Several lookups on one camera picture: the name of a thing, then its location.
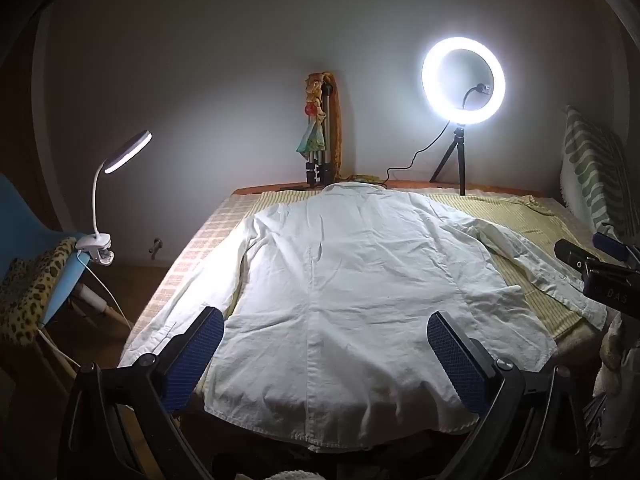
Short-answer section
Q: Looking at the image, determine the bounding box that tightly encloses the beige fuzzy cloth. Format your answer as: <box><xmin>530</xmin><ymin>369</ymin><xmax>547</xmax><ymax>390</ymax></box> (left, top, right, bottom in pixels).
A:
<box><xmin>598</xmin><ymin>312</ymin><xmax>640</xmax><ymax>400</ymax></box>

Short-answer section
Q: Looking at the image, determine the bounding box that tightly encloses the black ring light tripod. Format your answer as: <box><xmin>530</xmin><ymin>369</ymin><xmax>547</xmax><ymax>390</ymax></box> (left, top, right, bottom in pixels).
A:
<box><xmin>429</xmin><ymin>124</ymin><xmax>468</xmax><ymax>196</ymax></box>

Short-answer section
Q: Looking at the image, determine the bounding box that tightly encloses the white shirt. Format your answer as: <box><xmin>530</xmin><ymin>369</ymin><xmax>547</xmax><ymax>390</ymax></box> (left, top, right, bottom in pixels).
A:
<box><xmin>120</xmin><ymin>181</ymin><xmax>608</xmax><ymax>453</ymax></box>

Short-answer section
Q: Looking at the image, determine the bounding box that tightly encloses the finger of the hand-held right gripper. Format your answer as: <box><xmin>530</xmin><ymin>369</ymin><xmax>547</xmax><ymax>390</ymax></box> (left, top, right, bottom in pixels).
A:
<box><xmin>593</xmin><ymin>232</ymin><xmax>632</xmax><ymax>263</ymax></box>
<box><xmin>555</xmin><ymin>239</ymin><xmax>601</xmax><ymax>273</ymax></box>

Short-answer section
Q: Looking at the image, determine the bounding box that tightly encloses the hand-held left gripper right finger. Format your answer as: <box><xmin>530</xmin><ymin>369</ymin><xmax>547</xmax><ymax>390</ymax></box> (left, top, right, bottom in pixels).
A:
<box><xmin>426</xmin><ymin>310</ymin><xmax>591</xmax><ymax>480</ymax></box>

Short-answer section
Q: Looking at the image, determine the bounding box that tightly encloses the black ring light cable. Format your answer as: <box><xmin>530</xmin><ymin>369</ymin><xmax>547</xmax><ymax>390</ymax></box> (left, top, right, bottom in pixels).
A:
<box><xmin>382</xmin><ymin>122</ymin><xmax>451</xmax><ymax>186</ymax></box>

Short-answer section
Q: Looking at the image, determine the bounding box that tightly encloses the checked bed sheet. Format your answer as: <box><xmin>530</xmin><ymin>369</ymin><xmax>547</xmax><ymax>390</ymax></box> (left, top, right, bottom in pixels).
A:
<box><xmin>119</xmin><ymin>190</ymin><xmax>576</xmax><ymax>368</ymax></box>

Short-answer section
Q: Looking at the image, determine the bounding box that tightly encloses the white lamp cable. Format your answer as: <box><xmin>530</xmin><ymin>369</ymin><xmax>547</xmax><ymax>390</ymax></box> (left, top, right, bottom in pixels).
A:
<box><xmin>37</xmin><ymin>255</ymin><xmax>136</xmax><ymax>366</ymax></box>

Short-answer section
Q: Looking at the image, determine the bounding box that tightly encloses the blue chair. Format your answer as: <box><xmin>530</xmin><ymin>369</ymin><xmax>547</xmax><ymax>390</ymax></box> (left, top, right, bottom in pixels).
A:
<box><xmin>0</xmin><ymin>174</ymin><xmax>133</xmax><ymax>396</ymax></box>

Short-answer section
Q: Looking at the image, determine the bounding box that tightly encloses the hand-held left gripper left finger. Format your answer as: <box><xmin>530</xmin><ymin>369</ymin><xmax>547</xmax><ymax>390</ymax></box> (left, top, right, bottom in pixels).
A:
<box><xmin>57</xmin><ymin>306</ymin><xmax>226</xmax><ymax>480</ymax></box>

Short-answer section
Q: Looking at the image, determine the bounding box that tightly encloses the black gooseneck phone holder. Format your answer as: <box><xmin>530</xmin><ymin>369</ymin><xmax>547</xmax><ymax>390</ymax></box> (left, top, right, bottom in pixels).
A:
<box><xmin>461</xmin><ymin>82</ymin><xmax>493</xmax><ymax>111</ymax></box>

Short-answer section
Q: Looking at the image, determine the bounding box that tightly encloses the leopard print cushion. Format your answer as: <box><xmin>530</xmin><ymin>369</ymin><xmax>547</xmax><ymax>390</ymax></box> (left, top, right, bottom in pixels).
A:
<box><xmin>0</xmin><ymin>236</ymin><xmax>78</xmax><ymax>348</ymax></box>

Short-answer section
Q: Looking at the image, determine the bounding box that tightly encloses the white clip desk lamp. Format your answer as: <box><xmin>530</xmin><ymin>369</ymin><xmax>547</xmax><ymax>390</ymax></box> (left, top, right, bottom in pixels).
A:
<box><xmin>75</xmin><ymin>130</ymin><xmax>153</xmax><ymax>266</ymax></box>

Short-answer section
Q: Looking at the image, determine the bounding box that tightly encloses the white ring light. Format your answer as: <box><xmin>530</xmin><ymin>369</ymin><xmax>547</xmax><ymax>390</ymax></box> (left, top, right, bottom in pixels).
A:
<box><xmin>421</xmin><ymin>37</ymin><xmax>507</xmax><ymax>126</ymax></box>

